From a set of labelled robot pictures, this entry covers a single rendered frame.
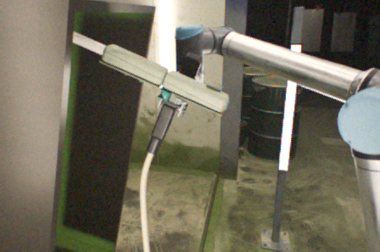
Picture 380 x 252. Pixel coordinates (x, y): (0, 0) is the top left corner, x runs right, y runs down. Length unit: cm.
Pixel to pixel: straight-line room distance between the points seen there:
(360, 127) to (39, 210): 74
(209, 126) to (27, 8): 244
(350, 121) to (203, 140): 243
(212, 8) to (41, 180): 223
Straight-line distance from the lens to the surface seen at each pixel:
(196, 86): 68
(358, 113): 66
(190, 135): 302
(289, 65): 89
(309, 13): 767
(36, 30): 70
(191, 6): 279
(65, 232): 178
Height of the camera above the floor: 161
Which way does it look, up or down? 17 degrees down
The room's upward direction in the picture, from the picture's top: straight up
